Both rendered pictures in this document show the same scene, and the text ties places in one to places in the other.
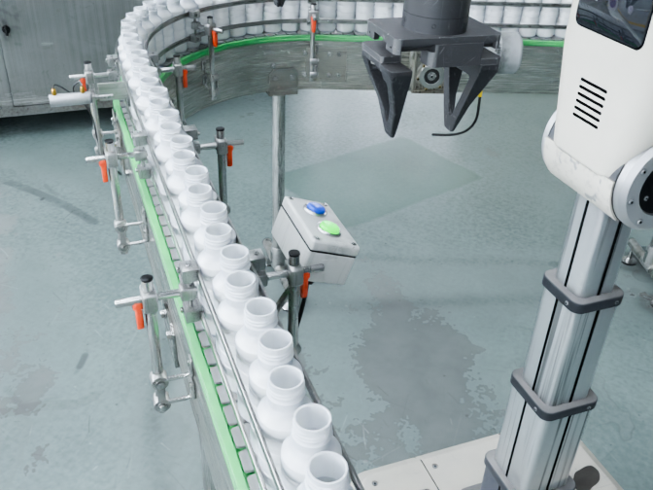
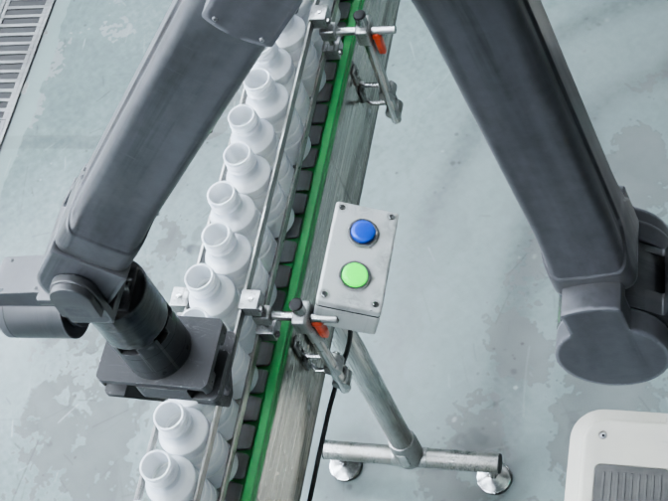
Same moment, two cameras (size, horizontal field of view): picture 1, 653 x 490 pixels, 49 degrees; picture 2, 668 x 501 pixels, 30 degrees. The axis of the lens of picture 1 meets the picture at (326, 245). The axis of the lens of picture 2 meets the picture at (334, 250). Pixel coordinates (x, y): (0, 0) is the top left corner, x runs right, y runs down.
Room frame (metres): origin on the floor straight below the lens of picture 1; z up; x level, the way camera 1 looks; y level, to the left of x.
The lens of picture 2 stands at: (0.43, -0.66, 2.36)
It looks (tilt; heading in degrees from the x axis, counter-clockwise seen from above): 55 degrees down; 55
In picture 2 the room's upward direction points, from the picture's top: 27 degrees counter-clockwise
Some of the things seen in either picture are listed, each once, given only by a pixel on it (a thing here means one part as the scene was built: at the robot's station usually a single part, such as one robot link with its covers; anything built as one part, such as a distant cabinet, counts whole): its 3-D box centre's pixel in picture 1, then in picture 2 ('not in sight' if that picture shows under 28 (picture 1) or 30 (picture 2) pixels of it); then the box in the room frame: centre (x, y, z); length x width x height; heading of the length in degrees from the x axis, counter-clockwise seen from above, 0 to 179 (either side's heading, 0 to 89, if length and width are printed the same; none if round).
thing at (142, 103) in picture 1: (153, 118); not in sight; (1.35, 0.37, 1.08); 0.06 x 0.06 x 0.17
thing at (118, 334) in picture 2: not in sight; (116, 304); (0.63, -0.08, 1.57); 0.07 x 0.06 x 0.07; 115
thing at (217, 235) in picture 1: (221, 279); (221, 308); (0.81, 0.15, 1.08); 0.06 x 0.06 x 0.17
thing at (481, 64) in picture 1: (443, 83); (199, 377); (0.64, -0.10, 1.44); 0.07 x 0.07 x 0.09; 21
